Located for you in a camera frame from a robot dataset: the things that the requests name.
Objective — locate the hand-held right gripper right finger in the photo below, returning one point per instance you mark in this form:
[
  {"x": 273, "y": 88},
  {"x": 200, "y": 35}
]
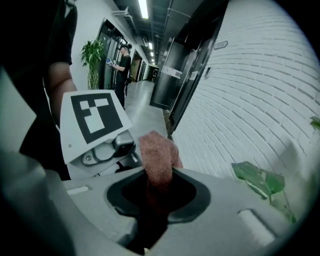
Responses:
[{"x": 225, "y": 230}]

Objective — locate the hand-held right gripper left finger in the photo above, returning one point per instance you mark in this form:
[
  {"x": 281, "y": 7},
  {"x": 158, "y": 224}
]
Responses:
[{"x": 95, "y": 220}]

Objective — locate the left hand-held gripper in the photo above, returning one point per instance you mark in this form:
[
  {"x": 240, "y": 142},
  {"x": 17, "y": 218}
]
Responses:
[{"x": 95, "y": 117}]

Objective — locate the green broad-leaf plant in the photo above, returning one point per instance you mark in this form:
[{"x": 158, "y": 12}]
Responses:
[{"x": 260, "y": 177}]

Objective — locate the pink cloth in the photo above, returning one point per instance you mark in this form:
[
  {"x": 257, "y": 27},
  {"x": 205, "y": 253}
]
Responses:
[{"x": 158, "y": 155}]

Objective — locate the person's left forearm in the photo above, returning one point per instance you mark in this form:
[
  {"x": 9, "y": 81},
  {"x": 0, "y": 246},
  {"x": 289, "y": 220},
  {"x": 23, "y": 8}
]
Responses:
[{"x": 61, "y": 77}]

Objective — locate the slender bamboo plant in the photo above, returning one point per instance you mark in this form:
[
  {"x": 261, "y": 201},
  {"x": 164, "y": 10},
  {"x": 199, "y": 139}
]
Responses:
[{"x": 92, "y": 55}]

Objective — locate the black framed glass partition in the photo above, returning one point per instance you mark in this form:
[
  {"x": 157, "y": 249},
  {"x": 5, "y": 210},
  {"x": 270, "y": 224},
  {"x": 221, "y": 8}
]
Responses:
[{"x": 107, "y": 50}]

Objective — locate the brown gravel strip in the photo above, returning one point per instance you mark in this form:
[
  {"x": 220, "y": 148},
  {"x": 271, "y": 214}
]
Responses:
[{"x": 167, "y": 122}]

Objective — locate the white red door poster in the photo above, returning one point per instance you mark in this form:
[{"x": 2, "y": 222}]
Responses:
[{"x": 172, "y": 71}]

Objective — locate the white ceiling pipe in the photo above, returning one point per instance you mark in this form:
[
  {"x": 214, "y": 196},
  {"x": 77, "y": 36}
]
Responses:
[{"x": 125, "y": 15}]

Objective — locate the small wall control panel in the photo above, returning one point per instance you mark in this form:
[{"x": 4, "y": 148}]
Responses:
[{"x": 207, "y": 72}]

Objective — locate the grey wall sign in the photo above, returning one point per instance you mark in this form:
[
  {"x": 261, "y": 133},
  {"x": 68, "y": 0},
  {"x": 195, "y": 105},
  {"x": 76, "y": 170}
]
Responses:
[{"x": 220, "y": 45}]

